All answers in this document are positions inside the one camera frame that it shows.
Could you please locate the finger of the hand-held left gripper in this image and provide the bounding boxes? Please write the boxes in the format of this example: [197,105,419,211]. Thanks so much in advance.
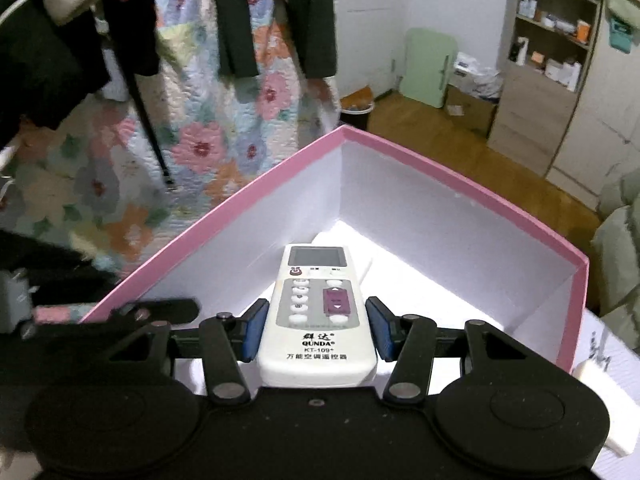
[107,298,202,329]

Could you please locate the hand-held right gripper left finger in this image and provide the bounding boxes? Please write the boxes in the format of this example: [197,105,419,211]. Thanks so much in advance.
[107,299,271,407]

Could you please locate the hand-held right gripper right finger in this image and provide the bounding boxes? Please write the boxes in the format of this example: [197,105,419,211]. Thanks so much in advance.
[364,297,538,407]

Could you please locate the white remote control purple buttons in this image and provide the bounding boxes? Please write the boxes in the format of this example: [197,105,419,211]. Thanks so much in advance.
[258,244,379,387]

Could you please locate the pink cardboard box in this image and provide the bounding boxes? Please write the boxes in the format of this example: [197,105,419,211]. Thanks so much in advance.
[35,125,590,396]

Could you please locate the cream white remote control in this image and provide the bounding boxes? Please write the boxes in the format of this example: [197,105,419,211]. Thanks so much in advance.
[572,360,639,459]

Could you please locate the floral quilt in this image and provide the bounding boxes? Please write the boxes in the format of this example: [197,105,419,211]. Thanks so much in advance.
[0,0,341,281]

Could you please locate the black hanging garment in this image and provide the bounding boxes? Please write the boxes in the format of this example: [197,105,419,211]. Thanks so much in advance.
[0,0,162,147]

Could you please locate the black trash bin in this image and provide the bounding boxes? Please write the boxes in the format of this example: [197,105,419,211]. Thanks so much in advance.
[340,87,375,132]

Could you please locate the white patterned bedsheet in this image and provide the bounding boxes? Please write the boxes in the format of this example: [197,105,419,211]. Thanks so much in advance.
[567,305,640,480]

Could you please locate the brown cardboard box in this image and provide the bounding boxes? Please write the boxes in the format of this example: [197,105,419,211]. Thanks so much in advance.
[444,52,503,137]

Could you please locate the green puffer jacket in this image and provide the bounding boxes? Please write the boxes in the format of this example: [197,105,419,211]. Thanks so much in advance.
[592,170,640,332]

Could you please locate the wooden shelf cabinet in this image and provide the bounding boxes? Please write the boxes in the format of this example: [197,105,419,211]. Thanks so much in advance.
[487,0,604,177]

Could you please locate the green folding table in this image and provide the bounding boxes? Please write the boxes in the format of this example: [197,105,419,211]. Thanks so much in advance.
[401,27,459,109]

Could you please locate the light wooden wardrobe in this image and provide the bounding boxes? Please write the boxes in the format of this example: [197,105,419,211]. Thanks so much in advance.
[545,0,640,212]

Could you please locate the white door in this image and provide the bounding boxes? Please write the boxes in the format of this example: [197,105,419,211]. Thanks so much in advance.
[330,0,417,107]

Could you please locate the dark green hanging garment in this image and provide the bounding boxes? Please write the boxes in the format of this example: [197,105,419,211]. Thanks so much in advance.
[210,0,339,82]

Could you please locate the teal hanging organizer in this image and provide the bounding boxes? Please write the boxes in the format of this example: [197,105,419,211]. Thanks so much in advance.
[607,14,634,54]

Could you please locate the black strap with buckle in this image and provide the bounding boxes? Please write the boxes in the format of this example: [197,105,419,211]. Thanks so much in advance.
[99,10,177,192]

